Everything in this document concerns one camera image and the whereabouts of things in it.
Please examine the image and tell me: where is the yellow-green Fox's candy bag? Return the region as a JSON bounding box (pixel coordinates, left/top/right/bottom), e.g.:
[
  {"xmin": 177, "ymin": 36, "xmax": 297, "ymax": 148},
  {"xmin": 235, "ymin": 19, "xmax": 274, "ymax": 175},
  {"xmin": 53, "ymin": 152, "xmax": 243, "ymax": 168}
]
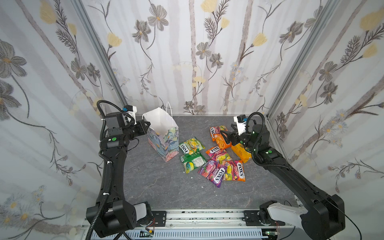
[{"xmin": 179, "ymin": 138, "xmax": 205, "ymax": 155}]

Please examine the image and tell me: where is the purple Fox's candy bag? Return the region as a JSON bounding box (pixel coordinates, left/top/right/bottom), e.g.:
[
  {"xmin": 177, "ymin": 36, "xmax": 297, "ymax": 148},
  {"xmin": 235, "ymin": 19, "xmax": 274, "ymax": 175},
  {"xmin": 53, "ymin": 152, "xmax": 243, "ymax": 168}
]
[{"xmin": 199, "ymin": 160, "xmax": 227, "ymax": 188}]

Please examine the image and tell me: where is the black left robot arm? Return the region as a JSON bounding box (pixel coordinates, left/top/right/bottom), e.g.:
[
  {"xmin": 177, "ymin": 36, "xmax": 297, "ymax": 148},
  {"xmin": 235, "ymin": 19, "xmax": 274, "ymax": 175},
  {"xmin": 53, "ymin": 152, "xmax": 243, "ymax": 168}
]
[{"xmin": 86, "ymin": 100, "xmax": 154, "ymax": 240}]

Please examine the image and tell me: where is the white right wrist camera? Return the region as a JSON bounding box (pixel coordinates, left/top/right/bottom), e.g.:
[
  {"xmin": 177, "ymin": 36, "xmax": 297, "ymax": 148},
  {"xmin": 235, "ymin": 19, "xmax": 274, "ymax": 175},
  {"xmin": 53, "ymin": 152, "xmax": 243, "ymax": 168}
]
[{"xmin": 234, "ymin": 115, "xmax": 247, "ymax": 136}]

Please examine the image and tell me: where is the red Fox's candy bag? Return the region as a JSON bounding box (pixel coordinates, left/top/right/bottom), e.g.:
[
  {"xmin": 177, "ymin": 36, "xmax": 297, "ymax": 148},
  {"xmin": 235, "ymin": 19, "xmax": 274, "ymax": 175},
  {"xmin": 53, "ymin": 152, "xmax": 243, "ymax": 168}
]
[{"xmin": 210, "ymin": 125, "xmax": 228, "ymax": 142}]

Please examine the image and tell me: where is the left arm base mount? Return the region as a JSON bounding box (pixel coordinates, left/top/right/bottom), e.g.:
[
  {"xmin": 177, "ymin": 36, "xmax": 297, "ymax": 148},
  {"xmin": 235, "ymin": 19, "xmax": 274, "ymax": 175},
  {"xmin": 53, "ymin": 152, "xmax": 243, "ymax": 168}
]
[{"xmin": 134, "ymin": 202, "xmax": 167, "ymax": 228}]

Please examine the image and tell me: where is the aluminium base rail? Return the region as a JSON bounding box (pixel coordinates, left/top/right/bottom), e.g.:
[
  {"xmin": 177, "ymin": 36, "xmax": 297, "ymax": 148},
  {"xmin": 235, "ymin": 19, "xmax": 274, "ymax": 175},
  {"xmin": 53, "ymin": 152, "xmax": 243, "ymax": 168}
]
[{"xmin": 78, "ymin": 208, "xmax": 334, "ymax": 240}]

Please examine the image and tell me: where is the green Fox's candy bag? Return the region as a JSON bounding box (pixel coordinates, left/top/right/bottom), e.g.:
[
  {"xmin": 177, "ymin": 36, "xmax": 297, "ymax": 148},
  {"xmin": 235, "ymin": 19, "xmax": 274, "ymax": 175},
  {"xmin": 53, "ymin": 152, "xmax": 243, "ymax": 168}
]
[{"xmin": 180, "ymin": 152, "xmax": 207, "ymax": 174}]

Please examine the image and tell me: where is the orange corn chips bag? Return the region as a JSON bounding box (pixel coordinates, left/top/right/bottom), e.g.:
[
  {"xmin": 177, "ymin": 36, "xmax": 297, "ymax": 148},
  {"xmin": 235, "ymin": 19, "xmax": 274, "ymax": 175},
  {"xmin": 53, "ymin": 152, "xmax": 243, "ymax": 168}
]
[{"xmin": 214, "ymin": 134, "xmax": 232, "ymax": 150}]

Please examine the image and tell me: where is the orange Fox's candy bag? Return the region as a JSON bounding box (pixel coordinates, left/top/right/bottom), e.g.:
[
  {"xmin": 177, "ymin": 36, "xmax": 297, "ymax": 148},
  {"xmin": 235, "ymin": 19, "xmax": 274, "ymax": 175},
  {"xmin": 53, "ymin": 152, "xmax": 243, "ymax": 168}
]
[{"xmin": 224, "ymin": 160, "xmax": 246, "ymax": 182}]

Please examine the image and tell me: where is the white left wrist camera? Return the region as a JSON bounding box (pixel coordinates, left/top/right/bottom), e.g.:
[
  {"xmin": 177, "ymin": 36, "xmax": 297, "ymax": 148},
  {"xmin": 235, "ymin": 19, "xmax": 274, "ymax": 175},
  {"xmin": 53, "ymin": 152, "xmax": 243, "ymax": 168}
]
[{"xmin": 122, "ymin": 105, "xmax": 137, "ymax": 125}]

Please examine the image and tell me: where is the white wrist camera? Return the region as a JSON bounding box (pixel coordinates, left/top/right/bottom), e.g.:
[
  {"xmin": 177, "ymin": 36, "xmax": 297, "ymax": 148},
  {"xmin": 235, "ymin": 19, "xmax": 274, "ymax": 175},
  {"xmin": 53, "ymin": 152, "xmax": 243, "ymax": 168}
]
[
  {"xmin": 122, "ymin": 105, "xmax": 137, "ymax": 125},
  {"xmin": 234, "ymin": 115, "xmax": 247, "ymax": 136}
]

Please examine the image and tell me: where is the floral white paper bag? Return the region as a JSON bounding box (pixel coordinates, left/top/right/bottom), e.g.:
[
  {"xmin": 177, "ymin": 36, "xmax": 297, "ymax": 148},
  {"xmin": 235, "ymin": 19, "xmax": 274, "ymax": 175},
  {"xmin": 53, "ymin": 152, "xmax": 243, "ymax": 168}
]
[{"xmin": 142, "ymin": 102, "xmax": 179, "ymax": 162}]

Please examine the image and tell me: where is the yellow mango gummy bag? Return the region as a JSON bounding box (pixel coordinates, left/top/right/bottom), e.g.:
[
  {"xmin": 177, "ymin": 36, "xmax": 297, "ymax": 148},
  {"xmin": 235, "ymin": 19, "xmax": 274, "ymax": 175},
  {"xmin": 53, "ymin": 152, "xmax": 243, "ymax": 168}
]
[{"xmin": 231, "ymin": 143, "xmax": 252, "ymax": 163}]

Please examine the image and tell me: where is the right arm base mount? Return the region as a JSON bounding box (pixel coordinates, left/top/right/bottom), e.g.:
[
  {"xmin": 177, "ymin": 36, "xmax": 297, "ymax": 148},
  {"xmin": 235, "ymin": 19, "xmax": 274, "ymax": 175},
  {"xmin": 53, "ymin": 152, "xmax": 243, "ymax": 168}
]
[{"xmin": 243, "ymin": 201, "xmax": 308, "ymax": 230}]

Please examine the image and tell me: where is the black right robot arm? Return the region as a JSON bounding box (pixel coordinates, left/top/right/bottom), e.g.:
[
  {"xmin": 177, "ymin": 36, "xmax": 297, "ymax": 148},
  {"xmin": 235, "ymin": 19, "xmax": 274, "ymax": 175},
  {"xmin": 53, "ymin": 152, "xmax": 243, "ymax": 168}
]
[{"xmin": 221, "ymin": 112, "xmax": 346, "ymax": 240}]

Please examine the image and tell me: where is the pink-yellow Fox's candy bag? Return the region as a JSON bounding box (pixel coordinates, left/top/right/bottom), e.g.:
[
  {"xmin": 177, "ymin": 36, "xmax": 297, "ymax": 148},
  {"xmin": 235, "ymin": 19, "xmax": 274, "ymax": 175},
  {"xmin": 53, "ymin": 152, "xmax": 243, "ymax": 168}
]
[{"xmin": 206, "ymin": 146, "xmax": 233, "ymax": 165}]

